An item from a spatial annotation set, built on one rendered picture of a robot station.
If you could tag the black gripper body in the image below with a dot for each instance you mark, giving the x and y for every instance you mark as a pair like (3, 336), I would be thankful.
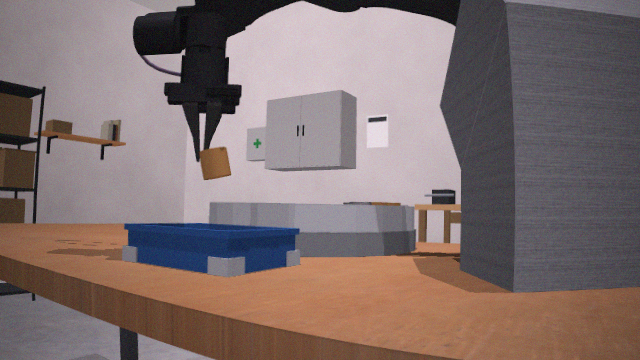
(204, 78)

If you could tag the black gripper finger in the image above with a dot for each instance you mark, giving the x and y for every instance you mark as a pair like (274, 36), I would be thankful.
(190, 111)
(213, 111)

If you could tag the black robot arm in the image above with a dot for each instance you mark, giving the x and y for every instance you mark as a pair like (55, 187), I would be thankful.
(157, 35)

